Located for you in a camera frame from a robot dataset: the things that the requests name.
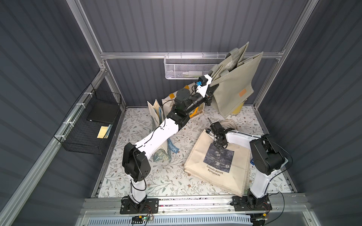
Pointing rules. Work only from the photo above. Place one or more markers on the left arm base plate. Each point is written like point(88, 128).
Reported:
point(148, 206)

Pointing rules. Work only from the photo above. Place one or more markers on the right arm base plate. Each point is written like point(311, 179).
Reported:
point(250, 203)

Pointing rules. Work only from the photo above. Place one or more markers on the yellow pencil cup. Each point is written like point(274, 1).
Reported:
point(237, 109)

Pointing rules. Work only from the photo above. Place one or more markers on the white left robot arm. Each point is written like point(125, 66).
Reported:
point(136, 156)

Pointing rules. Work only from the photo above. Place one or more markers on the white tube in basket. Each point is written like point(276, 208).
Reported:
point(193, 74)

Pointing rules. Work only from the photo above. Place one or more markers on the yellow sticky notepad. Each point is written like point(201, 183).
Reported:
point(102, 132)

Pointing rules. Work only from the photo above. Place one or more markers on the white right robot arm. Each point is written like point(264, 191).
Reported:
point(267, 157)

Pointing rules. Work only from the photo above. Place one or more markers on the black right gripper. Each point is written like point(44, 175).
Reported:
point(218, 133)

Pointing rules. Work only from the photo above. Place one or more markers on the black notebook in basket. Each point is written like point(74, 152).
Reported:
point(103, 112)

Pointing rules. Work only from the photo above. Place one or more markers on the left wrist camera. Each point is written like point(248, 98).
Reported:
point(202, 84)

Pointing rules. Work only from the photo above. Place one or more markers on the small green circuit board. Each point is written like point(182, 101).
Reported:
point(140, 219)

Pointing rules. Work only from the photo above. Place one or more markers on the olive green canvas bag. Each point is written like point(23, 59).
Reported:
point(233, 76)

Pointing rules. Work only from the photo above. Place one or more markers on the cream tote yellow handles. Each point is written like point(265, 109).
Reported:
point(178, 98)

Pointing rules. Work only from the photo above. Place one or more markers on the black wire wall basket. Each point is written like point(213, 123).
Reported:
point(79, 134)

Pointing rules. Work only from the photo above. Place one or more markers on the white wire wall basket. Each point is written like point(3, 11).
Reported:
point(174, 67)

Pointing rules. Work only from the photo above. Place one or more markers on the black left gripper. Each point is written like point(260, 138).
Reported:
point(212, 90)

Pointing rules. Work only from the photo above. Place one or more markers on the cream tote blue print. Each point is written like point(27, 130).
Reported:
point(166, 149)

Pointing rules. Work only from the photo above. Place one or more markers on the cream tote bag front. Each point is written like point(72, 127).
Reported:
point(226, 168)

